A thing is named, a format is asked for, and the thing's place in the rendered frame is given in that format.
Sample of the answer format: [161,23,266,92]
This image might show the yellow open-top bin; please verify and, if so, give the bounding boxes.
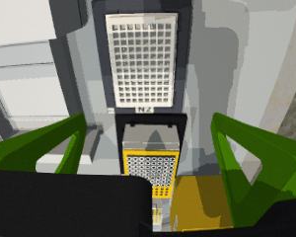
[170,176,233,231]

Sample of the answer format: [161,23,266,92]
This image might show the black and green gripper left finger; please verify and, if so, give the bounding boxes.
[0,113,87,174]

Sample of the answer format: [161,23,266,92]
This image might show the white multiwell plate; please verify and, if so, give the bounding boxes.
[106,13,178,107]

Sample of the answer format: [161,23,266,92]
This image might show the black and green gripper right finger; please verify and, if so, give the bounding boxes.
[210,113,296,228]

